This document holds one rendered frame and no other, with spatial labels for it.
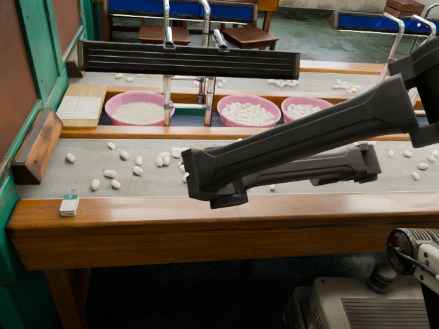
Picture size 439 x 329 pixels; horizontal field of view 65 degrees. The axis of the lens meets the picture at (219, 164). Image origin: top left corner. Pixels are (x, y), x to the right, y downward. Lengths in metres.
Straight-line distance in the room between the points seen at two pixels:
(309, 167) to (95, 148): 0.76
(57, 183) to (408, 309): 1.15
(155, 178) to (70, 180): 0.25
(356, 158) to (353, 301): 0.58
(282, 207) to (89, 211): 0.53
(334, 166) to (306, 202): 0.31
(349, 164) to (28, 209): 0.79
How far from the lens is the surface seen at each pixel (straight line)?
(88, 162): 1.17
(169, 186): 1.06
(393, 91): 0.44
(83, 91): 1.52
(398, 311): 1.31
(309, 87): 1.84
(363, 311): 1.25
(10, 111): 1.07
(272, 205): 1.00
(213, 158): 0.52
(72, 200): 0.98
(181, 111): 1.54
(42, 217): 0.98
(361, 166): 0.81
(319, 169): 0.73
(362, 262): 2.05
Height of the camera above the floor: 1.44
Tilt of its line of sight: 37 degrees down
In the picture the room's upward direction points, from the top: 7 degrees clockwise
